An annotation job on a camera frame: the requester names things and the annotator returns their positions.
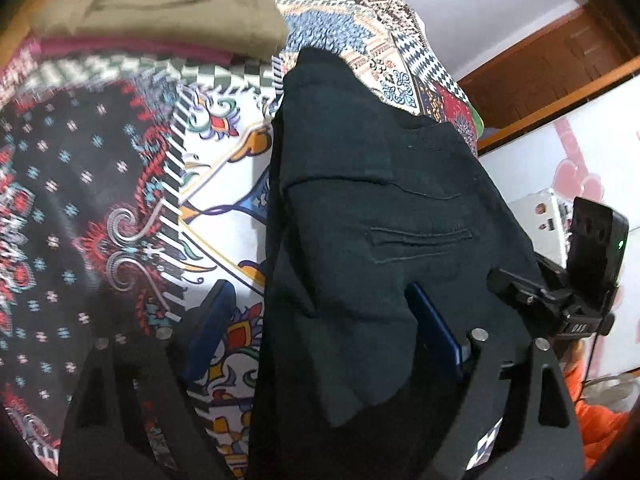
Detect olive folded pants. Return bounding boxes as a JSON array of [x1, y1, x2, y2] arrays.
[[30, 0, 290, 56]]

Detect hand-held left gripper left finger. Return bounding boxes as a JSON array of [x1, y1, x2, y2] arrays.
[[59, 280, 248, 480]]

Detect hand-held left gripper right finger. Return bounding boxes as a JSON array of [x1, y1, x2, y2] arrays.
[[405, 282, 586, 480]]

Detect black pants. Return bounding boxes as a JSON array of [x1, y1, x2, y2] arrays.
[[247, 47, 551, 480]]

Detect patchwork patterned blanket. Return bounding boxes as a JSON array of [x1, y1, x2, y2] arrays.
[[0, 0, 486, 480]]

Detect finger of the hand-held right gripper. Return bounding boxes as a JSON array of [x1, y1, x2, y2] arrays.
[[486, 267, 561, 321]]

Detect magenta folded garment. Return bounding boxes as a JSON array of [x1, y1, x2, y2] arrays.
[[37, 37, 236, 67]]

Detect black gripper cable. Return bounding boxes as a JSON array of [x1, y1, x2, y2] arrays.
[[575, 332, 602, 403]]

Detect orange garment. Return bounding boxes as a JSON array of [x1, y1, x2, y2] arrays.
[[560, 340, 636, 466]]

